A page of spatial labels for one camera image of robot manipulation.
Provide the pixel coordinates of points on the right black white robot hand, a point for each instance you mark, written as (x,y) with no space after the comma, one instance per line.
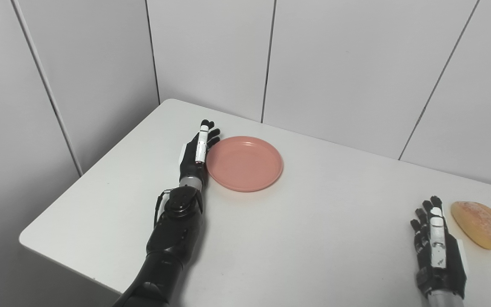
(437,251)

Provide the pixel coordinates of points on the golden bread roll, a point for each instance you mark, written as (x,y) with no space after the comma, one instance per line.
(478,224)

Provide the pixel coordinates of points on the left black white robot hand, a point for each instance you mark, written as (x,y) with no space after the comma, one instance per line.
(198,153)

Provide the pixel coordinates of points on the pink round plate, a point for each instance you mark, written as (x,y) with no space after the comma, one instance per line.
(244,163)

